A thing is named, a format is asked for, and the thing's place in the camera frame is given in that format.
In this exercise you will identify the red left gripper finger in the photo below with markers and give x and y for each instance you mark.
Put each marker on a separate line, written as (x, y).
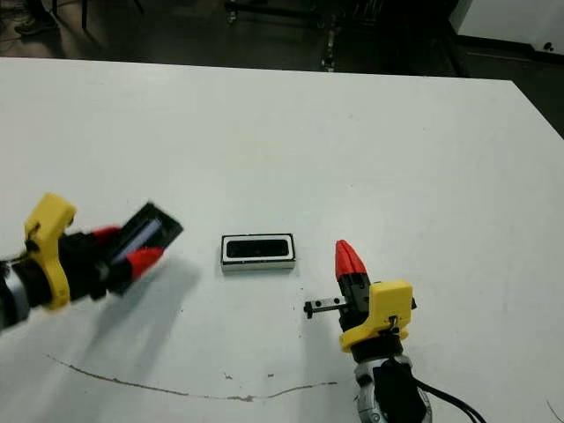
(105, 235)
(145, 262)

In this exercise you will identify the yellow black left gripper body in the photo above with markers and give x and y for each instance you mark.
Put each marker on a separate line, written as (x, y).
(46, 247)

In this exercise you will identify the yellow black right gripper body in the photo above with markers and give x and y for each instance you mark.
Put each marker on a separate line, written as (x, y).
(390, 304)

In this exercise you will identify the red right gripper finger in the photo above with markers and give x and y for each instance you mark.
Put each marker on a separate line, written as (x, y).
(359, 273)
(343, 264)

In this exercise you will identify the black box lid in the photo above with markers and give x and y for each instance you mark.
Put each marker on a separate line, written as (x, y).
(163, 227)

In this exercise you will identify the slim black camera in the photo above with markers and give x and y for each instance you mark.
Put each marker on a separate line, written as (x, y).
(257, 247)

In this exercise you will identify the white box base black rim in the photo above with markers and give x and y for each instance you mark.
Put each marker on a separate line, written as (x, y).
(257, 266)

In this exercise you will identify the person with brown shoes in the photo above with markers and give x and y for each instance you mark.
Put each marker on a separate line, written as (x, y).
(37, 25)

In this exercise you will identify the black metal chair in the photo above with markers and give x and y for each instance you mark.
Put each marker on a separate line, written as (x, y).
(137, 4)

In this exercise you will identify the white cabinet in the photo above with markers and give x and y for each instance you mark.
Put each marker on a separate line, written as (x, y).
(502, 20)

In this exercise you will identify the black wheeled cart frame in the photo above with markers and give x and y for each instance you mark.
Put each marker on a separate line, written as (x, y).
(273, 9)

